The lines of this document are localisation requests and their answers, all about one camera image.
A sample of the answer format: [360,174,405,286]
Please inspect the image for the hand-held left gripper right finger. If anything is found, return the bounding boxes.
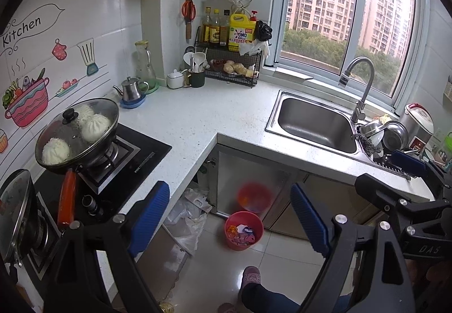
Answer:
[290,182,415,313]

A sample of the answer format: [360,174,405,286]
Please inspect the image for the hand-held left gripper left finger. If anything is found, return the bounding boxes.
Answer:
[44,180,171,313]

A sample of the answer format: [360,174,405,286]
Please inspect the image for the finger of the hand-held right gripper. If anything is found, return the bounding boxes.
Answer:
[355,173,414,215]
[391,150,452,191]

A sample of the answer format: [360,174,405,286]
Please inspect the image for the red plastic bin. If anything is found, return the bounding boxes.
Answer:
[225,211,264,251]

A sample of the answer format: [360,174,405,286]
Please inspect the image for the person's right hand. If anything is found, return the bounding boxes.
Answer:
[406,258,452,303]

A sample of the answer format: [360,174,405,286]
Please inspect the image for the crumpled clear plastic bag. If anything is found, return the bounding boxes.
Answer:
[166,205,208,257]

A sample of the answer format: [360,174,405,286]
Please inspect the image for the beige cabinet door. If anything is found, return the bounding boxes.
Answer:
[263,172,392,239]

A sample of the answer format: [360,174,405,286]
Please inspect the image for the white rice cooker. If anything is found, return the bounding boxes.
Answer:
[403,103,434,147]

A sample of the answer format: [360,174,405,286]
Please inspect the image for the black scouring pad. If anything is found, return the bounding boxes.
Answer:
[355,133,384,160]

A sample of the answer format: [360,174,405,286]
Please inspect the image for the black gas stove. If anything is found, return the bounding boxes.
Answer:
[0,122,172,282]

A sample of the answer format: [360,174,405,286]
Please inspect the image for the steel faucet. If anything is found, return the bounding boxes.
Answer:
[339,57,375,123]

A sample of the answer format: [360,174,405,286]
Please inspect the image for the black frying pan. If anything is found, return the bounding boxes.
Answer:
[35,98,121,229]

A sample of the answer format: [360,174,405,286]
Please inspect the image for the metal cabinet door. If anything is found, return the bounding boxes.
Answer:
[215,148,308,220]

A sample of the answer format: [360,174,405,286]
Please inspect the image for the stainless steel sink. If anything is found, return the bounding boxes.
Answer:
[266,90,368,158]

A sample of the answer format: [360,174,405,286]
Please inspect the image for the white steamed bun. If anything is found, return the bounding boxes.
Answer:
[82,114,111,143]
[75,104,94,122]
[42,138,70,165]

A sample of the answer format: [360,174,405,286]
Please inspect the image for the blue saucer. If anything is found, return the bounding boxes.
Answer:
[120,94,146,109]

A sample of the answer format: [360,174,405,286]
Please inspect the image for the sliding window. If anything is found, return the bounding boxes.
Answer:
[272,0,435,119]

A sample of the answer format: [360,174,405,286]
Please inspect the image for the steel teapot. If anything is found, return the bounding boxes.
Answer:
[113,76,149,102]

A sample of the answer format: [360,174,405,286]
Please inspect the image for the steel pot with lid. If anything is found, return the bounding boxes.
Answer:
[0,169,50,264]

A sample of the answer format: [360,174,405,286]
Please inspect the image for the white lidded jar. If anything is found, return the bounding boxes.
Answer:
[167,69,184,89]

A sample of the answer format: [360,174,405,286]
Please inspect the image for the dark green utensil cup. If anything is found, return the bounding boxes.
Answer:
[188,69,206,88]

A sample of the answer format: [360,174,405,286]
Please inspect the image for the glass pitcher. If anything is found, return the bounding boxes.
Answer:
[134,40,157,87]

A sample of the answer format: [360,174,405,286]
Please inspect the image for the ginger root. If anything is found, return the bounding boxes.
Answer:
[223,61,253,77]

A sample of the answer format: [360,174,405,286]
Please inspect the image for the white rubber gloves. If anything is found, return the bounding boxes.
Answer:
[240,39,271,59]

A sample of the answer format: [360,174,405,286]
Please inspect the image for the black plastic bag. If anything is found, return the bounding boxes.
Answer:
[255,20,273,41]

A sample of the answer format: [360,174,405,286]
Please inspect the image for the yellow detergent jug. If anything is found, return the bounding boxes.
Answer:
[228,12,255,52]

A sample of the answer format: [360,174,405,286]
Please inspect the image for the black cap sauce bottle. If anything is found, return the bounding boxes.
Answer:
[220,9,230,46]

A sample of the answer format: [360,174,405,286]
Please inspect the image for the fruit plate wall sticker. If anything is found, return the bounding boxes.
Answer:
[55,78,78,97]

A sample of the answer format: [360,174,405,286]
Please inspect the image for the black wire rack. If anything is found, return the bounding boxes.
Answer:
[195,26,262,88]

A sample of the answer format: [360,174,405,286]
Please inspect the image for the pink pot wall sticker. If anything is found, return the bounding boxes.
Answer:
[2,69,50,128]

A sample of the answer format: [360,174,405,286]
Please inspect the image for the blender wall sticker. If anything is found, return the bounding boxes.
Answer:
[78,38,99,76]

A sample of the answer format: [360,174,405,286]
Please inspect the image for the pink mitt wall sticker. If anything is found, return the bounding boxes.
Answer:
[52,38,68,60]

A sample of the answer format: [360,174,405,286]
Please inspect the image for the speech bubble wall sticker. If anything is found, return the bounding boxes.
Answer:
[0,4,66,52]

